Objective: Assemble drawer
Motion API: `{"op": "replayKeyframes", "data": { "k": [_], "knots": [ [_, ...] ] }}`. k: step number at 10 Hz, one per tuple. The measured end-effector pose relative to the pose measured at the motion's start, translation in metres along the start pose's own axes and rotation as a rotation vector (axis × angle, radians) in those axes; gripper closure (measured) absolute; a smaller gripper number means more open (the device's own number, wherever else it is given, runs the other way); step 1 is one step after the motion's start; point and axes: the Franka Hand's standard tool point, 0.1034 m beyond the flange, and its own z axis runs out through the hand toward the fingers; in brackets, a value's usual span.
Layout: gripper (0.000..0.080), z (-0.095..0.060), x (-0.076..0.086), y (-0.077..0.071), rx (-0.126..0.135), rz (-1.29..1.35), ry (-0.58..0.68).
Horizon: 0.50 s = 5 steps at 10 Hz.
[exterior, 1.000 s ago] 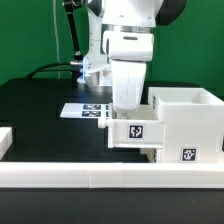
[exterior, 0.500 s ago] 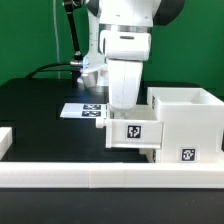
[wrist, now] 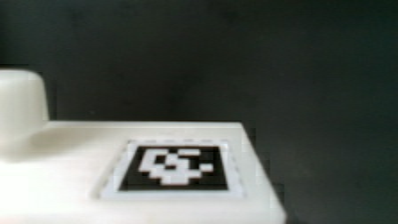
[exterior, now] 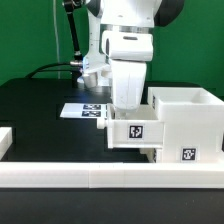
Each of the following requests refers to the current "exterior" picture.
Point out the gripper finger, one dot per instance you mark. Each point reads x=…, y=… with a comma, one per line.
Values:
x=120, y=115

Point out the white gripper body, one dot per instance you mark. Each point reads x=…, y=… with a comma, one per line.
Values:
x=125, y=69

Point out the white drawer tray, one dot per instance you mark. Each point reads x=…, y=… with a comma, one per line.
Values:
x=150, y=153
x=138, y=130

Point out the white front drawer tray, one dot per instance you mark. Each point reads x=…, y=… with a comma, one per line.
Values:
x=150, y=153

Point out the white drawer cabinet box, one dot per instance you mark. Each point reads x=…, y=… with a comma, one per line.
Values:
x=193, y=124

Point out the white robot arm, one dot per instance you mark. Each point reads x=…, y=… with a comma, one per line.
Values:
x=135, y=16

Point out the white base tag plate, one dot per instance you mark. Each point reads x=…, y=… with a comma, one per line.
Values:
x=84, y=110

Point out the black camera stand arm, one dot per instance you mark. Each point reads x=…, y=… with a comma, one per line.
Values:
x=70, y=6

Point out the white front fence wall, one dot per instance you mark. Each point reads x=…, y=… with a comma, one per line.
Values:
x=110, y=175

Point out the white fence wall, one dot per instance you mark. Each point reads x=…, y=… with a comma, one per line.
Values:
x=6, y=140
x=110, y=175

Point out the white left fence wall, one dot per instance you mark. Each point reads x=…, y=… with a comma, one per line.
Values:
x=6, y=140

